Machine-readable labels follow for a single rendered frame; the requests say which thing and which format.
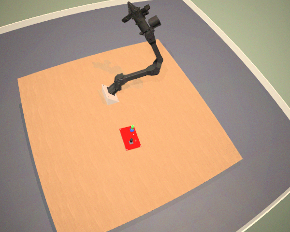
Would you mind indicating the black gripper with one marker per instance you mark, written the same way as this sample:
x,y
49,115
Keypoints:
x,y
136,14

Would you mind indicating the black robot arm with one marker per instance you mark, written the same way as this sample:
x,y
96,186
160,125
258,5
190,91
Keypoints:
x,y
153,69

